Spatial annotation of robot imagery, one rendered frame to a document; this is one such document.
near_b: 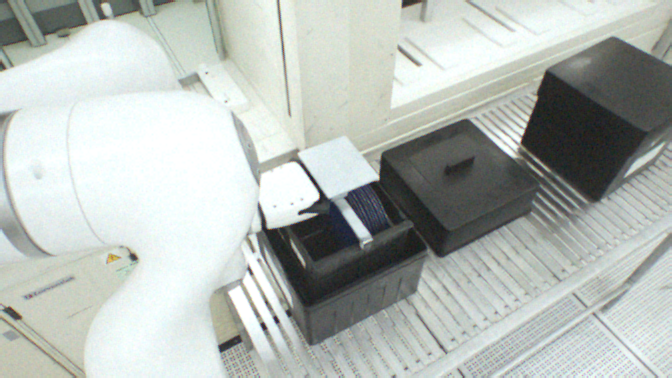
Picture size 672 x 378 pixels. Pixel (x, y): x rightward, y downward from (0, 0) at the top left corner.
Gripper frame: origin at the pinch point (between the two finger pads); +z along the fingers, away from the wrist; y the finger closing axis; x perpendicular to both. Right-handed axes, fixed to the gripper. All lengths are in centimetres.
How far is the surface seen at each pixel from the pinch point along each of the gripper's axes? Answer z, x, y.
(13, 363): -78, -57, -28
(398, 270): 6.5, -18.0, 13.6
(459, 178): 35.7, -22.6, -3.0
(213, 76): -4, -18, -65
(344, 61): 16.2, 3.0, -25.9
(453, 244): 26.7, -29.8, 8.4
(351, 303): -3.9, -22.2, 13.5
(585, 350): 87, -109, 34
